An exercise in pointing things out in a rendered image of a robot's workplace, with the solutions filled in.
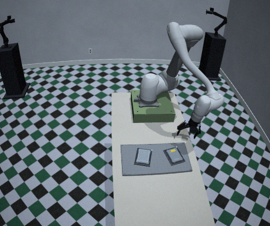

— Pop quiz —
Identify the pale blue multi-well plate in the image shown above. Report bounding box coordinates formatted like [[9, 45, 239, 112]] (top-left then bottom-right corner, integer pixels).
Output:
[[137, 149, 150, 164]]

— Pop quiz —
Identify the clear plastic lid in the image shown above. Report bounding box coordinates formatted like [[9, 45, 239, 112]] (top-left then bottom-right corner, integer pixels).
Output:
[[167, 148, 182, 162]]

